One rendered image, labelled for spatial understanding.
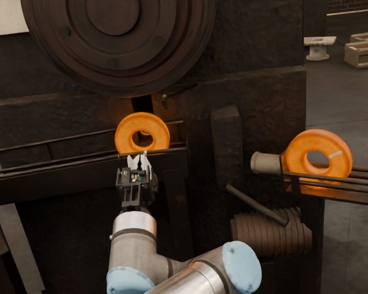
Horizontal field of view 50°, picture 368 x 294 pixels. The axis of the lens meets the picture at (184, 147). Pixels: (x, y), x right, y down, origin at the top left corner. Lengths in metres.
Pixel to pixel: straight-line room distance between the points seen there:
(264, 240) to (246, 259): 0.39
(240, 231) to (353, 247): 0.87
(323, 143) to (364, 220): 1.10
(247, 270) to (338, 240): 1.23
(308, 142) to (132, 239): 0.49
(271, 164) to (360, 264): 0.86
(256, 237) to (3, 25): 0.90
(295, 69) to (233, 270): 0.68
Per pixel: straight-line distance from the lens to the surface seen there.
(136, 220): 0.80
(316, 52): 4.70
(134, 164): 0.98
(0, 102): 1.30
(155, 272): 0.77
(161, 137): 1.13
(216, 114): 1.09
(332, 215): 2.06
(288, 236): 1.12
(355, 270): 1.78
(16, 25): 1.24
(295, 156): 1.04
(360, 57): 4.36
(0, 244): 1.11
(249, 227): 1.10
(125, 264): 0.75
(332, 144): 0.99
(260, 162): 1.08
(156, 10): 0.94
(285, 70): 1.19
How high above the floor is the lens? 1.20
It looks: 26 degrees down
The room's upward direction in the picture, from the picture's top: 7 degrees counter-clockwise
